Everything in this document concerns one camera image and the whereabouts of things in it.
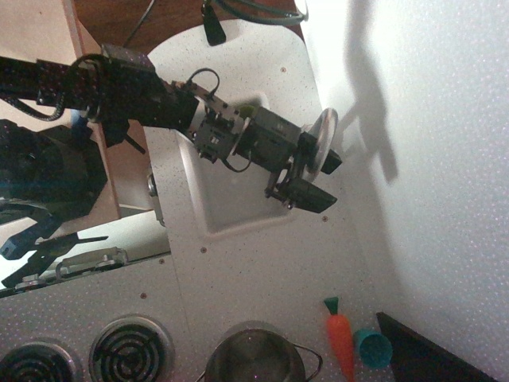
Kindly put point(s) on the teal plastic cup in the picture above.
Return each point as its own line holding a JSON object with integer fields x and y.
{"x": 373, "y": 348}

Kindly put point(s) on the grey oven door handle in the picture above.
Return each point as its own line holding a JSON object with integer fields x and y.
{"x": 99, "y": 258}

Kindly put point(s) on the white toy sink basin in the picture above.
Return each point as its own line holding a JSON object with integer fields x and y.
{"x": 226, "y": 203}

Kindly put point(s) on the black box at corner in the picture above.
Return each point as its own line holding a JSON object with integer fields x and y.
{"x": 416, "y": 358}

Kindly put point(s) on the orange toy carrot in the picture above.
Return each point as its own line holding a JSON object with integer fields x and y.
{"x": 340, "y": 338}

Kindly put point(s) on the metal pot with handles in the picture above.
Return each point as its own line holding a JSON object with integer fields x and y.
{"x": 258, "y": 354}

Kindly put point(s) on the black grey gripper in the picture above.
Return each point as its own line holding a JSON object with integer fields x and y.
{"x": 256, "y": 135}

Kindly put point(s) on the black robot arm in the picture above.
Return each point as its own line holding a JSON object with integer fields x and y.
{"x": 117, "y": 85}

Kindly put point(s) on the black spiral burner at left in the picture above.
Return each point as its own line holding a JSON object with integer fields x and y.
{"x": 39, "y": 361}

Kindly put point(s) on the black spiral stove burner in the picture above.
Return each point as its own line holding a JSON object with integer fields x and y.
{"x": 132, "y": 348}

